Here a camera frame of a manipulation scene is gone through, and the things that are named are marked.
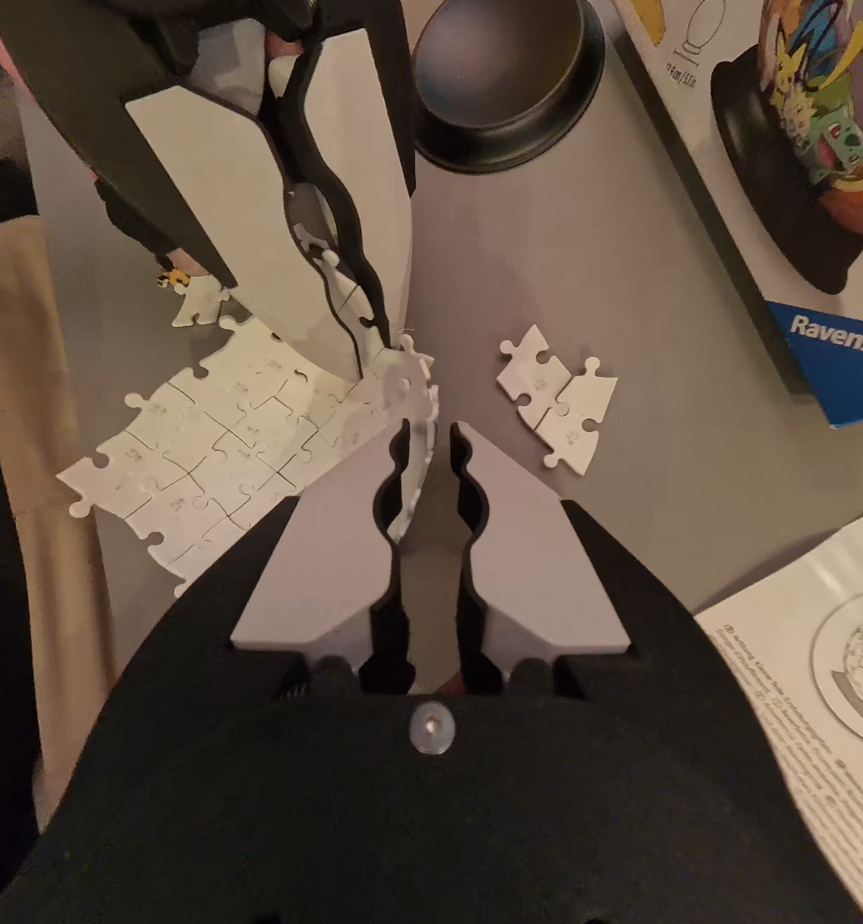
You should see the blue puzzle box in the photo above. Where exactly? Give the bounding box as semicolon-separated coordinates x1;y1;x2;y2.
612;0;863;430

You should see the white instruction leaflet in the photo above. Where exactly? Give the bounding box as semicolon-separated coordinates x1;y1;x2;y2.
695;498;863;924

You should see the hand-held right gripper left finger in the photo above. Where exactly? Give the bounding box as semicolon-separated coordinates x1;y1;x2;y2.
231;421;412;690

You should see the small joined puzzle piece cluster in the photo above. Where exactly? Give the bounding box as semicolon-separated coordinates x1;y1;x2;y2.
496;323;618;479

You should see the partly built puzzle ball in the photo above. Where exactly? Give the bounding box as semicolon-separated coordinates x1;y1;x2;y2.
56;315;439;596

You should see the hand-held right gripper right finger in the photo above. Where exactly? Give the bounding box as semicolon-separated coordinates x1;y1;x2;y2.
449;421;632;690

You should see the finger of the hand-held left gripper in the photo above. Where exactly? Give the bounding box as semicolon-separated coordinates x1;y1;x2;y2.
281;29;414;355
124;85;367;380

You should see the black round ball stand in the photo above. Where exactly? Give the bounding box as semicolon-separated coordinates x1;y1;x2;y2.
411;0;607;174

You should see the person's beige trouser leg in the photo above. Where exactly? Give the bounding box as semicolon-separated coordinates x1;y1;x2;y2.
0;217;118;824

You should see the white puzzle piece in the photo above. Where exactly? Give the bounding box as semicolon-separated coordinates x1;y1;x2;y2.
290;224;385;355
171;278;232;330

